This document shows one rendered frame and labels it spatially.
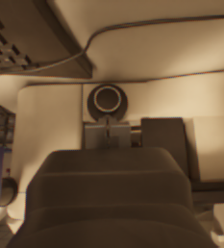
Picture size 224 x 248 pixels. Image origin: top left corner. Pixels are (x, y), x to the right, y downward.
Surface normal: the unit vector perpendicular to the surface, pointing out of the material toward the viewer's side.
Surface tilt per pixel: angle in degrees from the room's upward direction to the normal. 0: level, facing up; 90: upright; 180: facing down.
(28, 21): 5
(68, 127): 90
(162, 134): 90
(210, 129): 90
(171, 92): 90
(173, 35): 0
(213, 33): 0
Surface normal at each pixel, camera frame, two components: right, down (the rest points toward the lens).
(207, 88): -0.21, -0.05
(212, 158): 0.01, -0.22
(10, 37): -0.05, 0.98
